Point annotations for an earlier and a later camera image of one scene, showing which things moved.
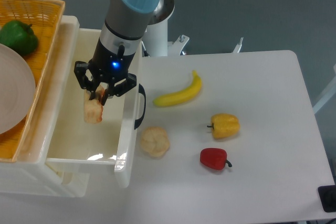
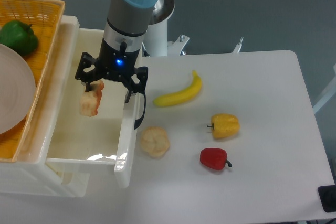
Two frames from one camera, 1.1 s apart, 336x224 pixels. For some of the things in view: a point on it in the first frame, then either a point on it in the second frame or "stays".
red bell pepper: (214, 158) stays
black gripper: (109, 65) to (115, 64)
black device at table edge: (327, 196) stays
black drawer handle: (142, 91) stays
